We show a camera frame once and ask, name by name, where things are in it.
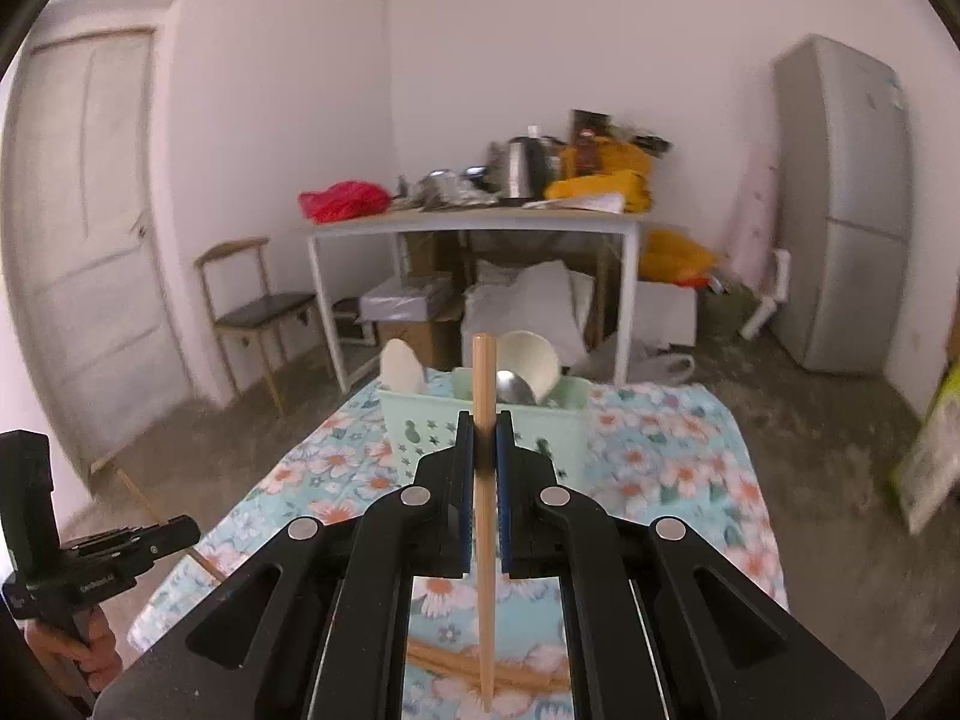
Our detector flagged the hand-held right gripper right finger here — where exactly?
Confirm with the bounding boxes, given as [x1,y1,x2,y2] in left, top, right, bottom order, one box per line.
[495,411,887,720]

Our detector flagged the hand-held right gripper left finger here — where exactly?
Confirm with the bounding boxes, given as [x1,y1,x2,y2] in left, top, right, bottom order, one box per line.
[94,411,476,720]

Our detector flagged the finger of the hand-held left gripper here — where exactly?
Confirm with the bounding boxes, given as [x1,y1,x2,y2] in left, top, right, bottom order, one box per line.
[127,515,202,560]

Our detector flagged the teal perforated utensil holder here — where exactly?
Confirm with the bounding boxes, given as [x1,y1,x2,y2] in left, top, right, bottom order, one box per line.
[375,367,595,497]

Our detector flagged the metal spoon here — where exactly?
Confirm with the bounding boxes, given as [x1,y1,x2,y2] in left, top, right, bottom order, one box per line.
[495,369,538,407]

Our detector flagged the white plastic spoon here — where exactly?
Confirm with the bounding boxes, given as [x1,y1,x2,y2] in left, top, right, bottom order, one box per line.
[380,337,428,395]

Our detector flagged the white plastic ladle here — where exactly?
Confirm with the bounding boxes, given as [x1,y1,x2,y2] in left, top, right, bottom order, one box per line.
[497,330,560,400]

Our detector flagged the person's left hand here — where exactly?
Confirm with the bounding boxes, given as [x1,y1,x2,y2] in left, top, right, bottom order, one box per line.
[25,606,122,700]

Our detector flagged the floral blue blanket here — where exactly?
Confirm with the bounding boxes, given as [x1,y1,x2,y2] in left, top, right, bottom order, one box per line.
[127,379,788,720]

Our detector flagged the white cloth bundle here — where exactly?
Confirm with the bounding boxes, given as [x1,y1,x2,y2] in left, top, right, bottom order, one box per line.
[463,260,595,370]

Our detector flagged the small wooden stool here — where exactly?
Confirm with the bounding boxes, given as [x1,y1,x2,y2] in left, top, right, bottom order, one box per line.
[330,298,377,350]

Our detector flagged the silver wrapped box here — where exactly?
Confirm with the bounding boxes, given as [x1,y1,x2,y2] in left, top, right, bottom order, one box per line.
[358,277,455,325]

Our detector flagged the wooden chair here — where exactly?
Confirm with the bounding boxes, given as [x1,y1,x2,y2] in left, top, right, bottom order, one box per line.
[195,237,321,415]

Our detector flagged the white box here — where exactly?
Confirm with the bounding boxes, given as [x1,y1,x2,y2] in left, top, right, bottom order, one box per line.
[634,281,700,350]

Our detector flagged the white door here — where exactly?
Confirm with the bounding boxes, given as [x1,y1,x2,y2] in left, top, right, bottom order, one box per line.
[3,0,190,470]

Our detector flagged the white table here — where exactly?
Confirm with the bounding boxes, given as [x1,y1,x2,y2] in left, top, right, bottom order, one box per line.
[304,206,647,392]

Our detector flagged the yellow plastic bag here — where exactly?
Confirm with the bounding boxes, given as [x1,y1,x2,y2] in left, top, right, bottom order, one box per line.
[637,228,719,288]

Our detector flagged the metal cookware pile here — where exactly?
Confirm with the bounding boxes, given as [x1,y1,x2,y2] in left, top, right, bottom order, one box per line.
[397,167,497,209]

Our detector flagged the red plastic bag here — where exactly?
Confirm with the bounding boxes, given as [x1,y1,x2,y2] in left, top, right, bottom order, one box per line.
[298,180,392,225]

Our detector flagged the yellow bag with white paper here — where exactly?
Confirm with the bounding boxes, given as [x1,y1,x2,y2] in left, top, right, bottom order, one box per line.
[543,142,655,214]

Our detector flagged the steel electric kettle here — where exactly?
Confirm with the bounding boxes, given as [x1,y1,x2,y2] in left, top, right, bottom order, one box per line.
[498,136,554,203]

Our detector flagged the white pipe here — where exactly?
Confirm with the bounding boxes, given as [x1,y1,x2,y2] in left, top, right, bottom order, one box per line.
[738,248,793,339]

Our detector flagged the pink board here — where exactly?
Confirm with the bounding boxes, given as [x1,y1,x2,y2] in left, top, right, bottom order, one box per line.
[723,146,782,293]

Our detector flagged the brown paper bag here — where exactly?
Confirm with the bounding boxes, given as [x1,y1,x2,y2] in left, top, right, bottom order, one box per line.
[570,110,617,170]

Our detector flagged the white and green rice bag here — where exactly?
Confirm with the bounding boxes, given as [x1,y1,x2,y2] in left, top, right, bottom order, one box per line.
[891,360,960,535]

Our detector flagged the grey refrigerator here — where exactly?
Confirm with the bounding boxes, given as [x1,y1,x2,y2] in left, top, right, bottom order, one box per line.
[771,34,913,377]

